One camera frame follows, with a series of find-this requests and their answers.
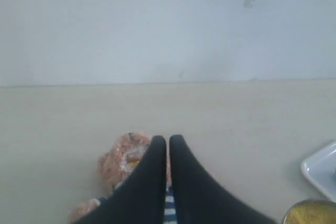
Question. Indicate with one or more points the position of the metal bowl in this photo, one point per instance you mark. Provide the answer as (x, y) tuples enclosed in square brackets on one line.
[(288, 213)]

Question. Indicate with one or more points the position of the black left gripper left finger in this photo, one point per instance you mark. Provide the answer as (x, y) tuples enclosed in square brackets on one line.
[(141, 197)]

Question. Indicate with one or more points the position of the pink teddy bear striped shirt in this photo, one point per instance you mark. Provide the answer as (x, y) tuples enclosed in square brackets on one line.
[(113, 168)]

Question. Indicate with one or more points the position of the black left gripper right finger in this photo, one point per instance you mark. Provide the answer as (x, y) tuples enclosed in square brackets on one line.
[(199, 198)]

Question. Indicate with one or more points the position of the white rectangular plastic tray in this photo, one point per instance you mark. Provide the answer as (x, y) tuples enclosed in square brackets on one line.
[(319, 170)]

